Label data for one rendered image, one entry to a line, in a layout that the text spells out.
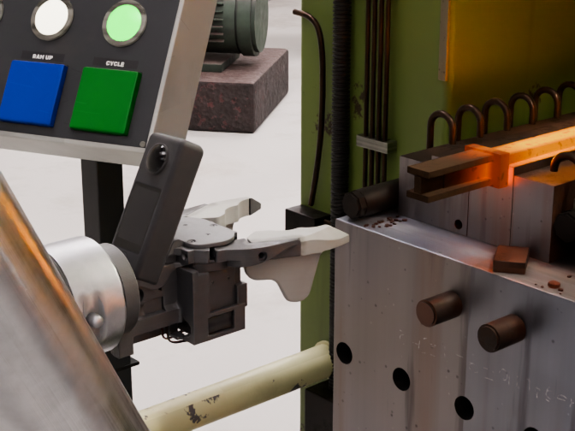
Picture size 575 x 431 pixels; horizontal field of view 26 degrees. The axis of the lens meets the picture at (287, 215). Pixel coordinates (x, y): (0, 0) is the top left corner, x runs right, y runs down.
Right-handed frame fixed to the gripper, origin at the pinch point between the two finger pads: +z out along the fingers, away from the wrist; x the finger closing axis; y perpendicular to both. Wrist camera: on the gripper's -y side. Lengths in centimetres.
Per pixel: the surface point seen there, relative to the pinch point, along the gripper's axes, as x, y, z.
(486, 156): 1.9, -1.6, 22.3
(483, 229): 0.0, 6.8, 24.6
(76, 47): -50, -6, 9
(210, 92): -336, 80, 246
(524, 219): 5.0, 4.5, 24.6
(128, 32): -44.0, -8.6, 12.7
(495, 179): 2.5, 0.7, 23.1
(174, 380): -150, 99, 93
